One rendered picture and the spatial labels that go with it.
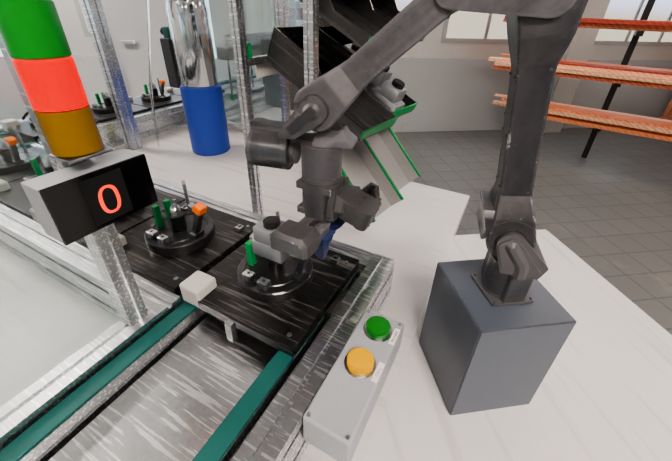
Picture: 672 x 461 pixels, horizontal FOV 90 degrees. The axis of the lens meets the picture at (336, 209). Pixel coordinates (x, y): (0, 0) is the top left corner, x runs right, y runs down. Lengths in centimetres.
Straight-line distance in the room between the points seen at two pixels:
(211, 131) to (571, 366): 133
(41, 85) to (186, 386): 43
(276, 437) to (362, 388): 13
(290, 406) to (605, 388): 54
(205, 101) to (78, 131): 101
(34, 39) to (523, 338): 64
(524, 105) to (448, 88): 431
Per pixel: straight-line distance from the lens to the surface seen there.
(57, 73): 46
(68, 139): 47
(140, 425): 61
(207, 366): 63
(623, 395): 82
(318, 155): 44
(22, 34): 45
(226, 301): 63
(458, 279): 56
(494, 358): 56
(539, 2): 39
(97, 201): 49
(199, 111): 146
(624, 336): 93
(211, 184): 127
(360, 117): 74
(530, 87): 42
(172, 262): 75
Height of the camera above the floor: 141
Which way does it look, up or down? 31 degrees down
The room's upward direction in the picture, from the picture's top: 2 degrees clockwise
